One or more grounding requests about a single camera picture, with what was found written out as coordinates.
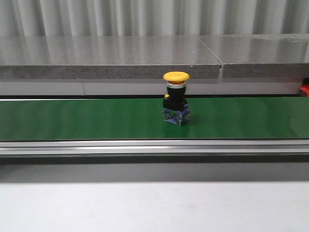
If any white base panel under slabs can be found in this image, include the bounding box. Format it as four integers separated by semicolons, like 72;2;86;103
0;78;302;96

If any green conveyor belt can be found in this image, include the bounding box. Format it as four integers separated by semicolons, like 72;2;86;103
0;97;309;141

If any grey stone slab right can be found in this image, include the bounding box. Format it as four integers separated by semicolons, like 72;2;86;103
200;34;309;80

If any grey stone slab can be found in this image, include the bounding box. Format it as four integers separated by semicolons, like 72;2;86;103
200;34;309;80
0;36;220;80

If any grey stone slab left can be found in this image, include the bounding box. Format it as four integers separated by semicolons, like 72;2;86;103
0;36;220;80

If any red plastic tray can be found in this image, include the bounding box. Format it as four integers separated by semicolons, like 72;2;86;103
300;84;309;97

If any yellow mushroom push button switch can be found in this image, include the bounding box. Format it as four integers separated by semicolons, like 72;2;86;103
162;71;191;126

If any aluminium conveyor side rail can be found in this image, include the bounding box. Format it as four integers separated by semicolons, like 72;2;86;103
0;139;309;158

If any white corrugated wall panel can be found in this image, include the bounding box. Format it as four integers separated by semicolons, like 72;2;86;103
0;0;309;36

